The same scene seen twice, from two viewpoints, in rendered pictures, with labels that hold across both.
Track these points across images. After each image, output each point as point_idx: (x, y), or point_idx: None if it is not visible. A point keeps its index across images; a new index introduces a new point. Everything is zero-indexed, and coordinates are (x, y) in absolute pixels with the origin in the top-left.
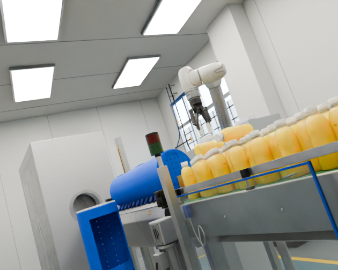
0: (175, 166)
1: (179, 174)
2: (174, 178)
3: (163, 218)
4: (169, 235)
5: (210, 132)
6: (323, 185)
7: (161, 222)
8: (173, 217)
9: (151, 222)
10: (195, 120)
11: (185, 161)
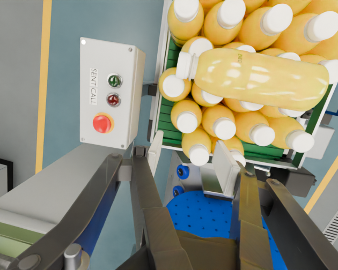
0: (224, 234)
1: (214, 215)
2: (230, 213)
3: (321, 130)
4: (307, 120)
5: (161, 144)
6: None
7: (329, 127)
8: None
9: (324, 152)
10: (283, 195)
11: (306, 133)
